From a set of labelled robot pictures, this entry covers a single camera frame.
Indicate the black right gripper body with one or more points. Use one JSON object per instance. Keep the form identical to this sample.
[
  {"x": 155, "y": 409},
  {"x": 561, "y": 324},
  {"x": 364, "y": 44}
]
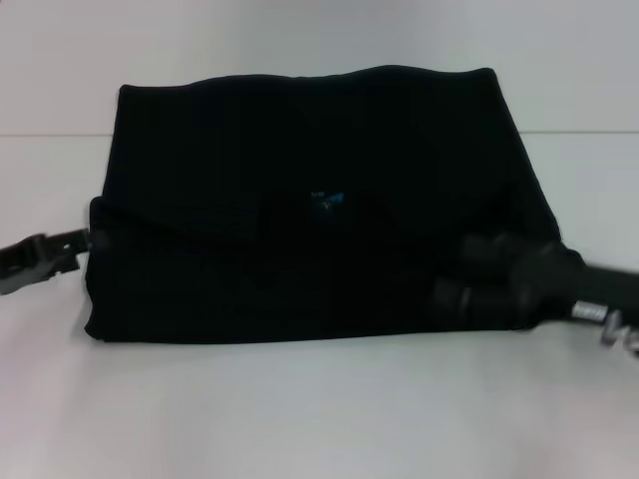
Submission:
[{"x": 584, "y": 294}]

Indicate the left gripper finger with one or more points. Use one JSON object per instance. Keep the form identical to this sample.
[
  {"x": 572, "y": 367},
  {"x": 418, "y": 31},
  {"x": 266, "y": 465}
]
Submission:
[{"x": 79, "y": 240}]

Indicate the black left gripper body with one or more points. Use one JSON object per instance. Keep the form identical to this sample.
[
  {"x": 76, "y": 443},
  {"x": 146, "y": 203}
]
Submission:
[{"x": 35, "y": 259}]

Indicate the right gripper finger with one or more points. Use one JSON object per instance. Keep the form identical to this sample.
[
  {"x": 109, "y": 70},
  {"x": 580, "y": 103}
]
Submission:
[
  {"x": 489, "y": 307},
  {"x": 494, "y": 249}
]

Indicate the black shirt with FREE print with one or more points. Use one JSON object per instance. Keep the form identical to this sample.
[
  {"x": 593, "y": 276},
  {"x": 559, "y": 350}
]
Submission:
[{"x": 299, "y": 199}]

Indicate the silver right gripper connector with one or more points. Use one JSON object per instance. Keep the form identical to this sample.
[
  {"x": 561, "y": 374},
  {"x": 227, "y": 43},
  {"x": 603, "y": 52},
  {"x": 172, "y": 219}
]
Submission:
[{"x": 621, "y": 334}]

